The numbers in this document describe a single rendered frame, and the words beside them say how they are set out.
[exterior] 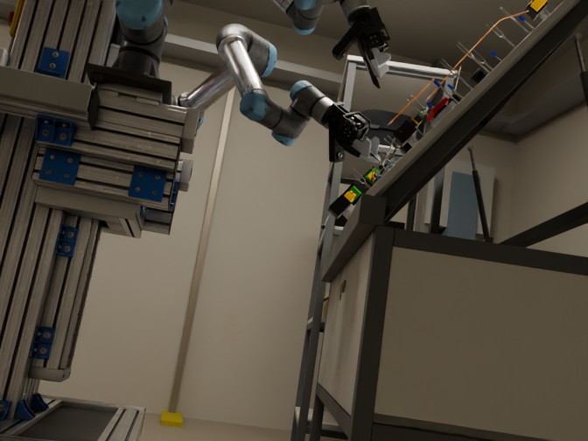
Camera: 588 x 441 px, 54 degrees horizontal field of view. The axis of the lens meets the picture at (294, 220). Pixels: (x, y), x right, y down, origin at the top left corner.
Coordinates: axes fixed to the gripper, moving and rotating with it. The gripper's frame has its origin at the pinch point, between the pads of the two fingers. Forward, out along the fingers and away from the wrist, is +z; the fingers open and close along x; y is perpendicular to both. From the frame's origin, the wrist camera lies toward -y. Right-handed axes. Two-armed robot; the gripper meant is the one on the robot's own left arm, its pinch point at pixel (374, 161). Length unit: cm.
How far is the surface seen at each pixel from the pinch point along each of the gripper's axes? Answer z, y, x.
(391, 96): -75, -43, 116
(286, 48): -204, -90, 167
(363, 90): -85, -43, 104
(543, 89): -70, -62, 296
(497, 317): 54, 5, -21
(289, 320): -67, -206, 96
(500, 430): 69, -9, -31
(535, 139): -51, -90, 281
